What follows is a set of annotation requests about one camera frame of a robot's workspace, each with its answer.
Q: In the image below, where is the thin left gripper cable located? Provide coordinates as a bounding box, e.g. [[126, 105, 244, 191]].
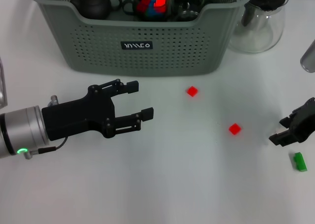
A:
[[23, 137, 69, 160]]

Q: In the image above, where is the grey-green perforated storage bin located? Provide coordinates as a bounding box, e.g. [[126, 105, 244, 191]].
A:
[[26, 0, 254, 77]]

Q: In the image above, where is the dark clay teapot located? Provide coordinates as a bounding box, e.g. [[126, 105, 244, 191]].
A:
[[70, 0, 123, 20]]

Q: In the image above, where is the dark red long brick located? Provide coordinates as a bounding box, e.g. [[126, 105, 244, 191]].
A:
[[136, 0, 153, 13]]

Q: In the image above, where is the red sloped toy brick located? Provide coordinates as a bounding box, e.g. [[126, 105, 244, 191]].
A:
[[154, 0, 167, 13]]

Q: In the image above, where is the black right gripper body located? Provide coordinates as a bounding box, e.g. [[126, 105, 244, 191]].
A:
[[289, 97, 315, 144]]

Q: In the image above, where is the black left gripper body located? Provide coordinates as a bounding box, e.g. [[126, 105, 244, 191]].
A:
[[41, 85, 117, 141]]

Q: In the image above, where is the small red square brick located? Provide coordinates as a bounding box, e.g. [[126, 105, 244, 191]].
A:
[[186, 86, 199, 97], [228, 123, 242, 135]]

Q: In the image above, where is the glass teacup black holder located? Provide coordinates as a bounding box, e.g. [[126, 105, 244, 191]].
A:
[[176, 9, 200, 22], [171, 0, 205, 15], [122, 0, 172, 22]]

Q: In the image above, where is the round glass pitcher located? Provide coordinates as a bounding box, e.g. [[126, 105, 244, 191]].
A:
[[227, 0, 290, 54]]

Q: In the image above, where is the green notched toy brick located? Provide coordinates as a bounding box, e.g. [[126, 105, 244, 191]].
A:
[[293, 152, 308, 172]]

